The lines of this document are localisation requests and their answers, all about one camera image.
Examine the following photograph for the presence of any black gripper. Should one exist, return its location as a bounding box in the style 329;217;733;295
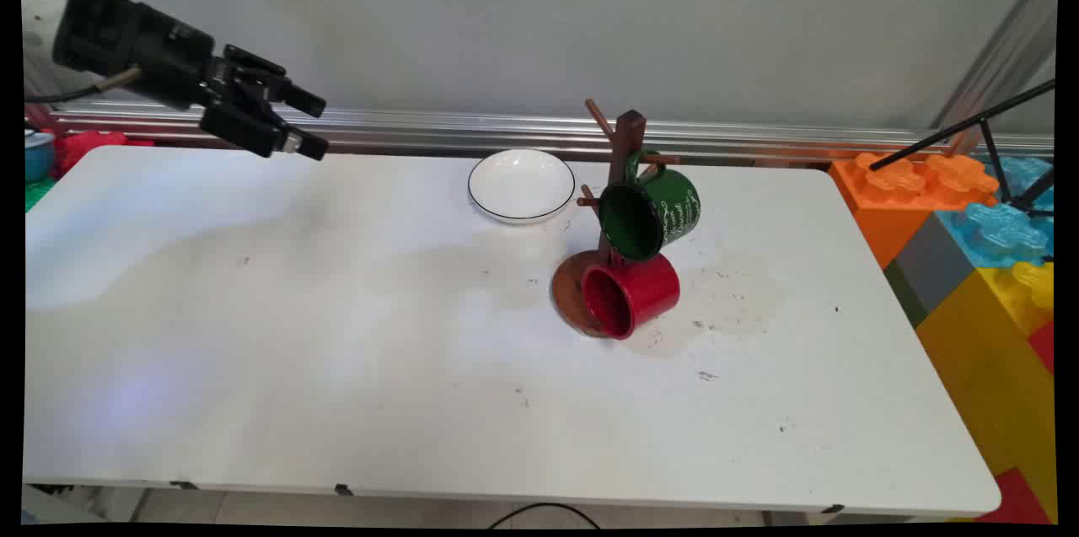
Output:
52;0;330;162

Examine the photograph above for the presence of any green mug with white print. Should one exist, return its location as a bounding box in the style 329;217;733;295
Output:
598;150;702;262

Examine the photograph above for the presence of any blue cup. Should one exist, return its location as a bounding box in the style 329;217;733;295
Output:
24;128;56;184

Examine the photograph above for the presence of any white plate with black rim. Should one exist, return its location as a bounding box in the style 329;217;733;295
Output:
468;148;577;226

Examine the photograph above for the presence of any brown wooden mug tree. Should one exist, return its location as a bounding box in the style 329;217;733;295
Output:
551;98;682;340

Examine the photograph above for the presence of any red mug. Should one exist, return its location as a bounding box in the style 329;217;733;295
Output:
580;252;681;341

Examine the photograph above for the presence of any orange studded foam block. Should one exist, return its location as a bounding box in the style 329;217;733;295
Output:
828;153;1000;270

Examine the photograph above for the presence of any dark green foam block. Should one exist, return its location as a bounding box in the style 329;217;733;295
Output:
883;260;928;327

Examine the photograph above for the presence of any black tripod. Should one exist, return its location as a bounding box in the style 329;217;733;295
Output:
868;79;1056;217

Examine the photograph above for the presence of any grey foam block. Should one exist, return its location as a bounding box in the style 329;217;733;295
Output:
894;214;979;314

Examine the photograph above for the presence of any blue studded foam block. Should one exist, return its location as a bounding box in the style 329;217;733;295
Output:
934;156;1055;268

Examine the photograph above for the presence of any plain yellow foam block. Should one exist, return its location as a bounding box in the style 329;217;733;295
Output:
915;284;1059;521

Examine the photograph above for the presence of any yellow studded foam block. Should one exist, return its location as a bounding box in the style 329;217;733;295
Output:
974;260;1056;344

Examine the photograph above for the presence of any small red foam block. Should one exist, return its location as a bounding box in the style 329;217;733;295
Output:
976;468;1052;525

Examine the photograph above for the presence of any black cable with beige plug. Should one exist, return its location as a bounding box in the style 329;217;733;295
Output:
25;67;142;104

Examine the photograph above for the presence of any aluminium frame rail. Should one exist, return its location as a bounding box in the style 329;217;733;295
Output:
49;97;1055;165

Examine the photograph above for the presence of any black floor cable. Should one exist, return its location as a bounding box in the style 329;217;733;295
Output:
487;502;602;530

